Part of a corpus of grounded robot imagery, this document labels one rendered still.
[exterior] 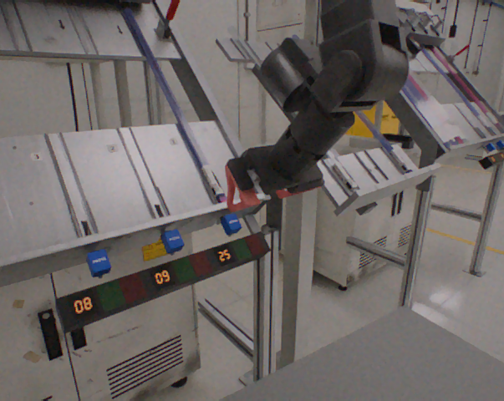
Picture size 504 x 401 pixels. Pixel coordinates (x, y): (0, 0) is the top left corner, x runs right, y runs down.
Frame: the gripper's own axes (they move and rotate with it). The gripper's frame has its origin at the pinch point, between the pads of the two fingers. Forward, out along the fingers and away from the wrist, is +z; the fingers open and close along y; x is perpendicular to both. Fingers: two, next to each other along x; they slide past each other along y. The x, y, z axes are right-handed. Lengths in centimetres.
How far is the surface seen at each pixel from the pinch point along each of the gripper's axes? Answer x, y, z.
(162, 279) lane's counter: 4.4, 14.8, 10.1
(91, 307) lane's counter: 4.8, 24.9, 10.0
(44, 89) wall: -158, -4, 131
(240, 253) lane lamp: 4.7, 0.7, 10.2
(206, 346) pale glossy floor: 14, -19, 92
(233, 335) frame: 16, -9, 47
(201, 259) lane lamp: 3.4, 7.8, 10.1
